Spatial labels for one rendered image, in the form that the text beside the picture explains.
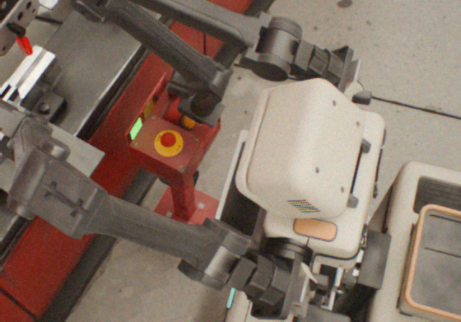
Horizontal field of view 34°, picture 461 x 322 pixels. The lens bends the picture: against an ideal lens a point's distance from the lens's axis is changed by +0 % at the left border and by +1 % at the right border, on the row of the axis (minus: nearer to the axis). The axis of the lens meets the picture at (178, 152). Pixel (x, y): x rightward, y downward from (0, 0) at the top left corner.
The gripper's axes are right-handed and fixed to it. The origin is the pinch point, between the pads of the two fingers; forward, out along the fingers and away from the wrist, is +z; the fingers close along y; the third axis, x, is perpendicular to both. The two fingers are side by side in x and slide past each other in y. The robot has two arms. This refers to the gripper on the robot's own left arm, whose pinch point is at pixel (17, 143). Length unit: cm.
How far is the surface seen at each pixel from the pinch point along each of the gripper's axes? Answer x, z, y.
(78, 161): 12.5, -4.9, -3.8
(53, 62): -4.4, 8.7, -22.7
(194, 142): 34.8, 8.3, -28.2
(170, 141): 29.5, 7.8, -24.6
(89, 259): 44, 86, 0
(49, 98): 0.0, 12.2, -16.0
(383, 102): 98, 64, -105
